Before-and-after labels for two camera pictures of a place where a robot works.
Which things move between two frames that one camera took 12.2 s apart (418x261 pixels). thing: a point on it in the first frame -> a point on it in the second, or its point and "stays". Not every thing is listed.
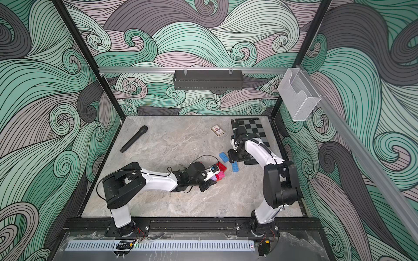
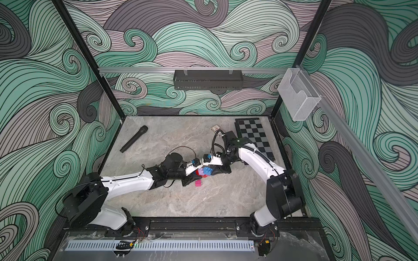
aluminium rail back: x=199 y=70 stays
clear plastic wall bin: x=298 y=93 stays
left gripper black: x=208 y=184 -> x=190 y=179
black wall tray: x=208 y=79 stays
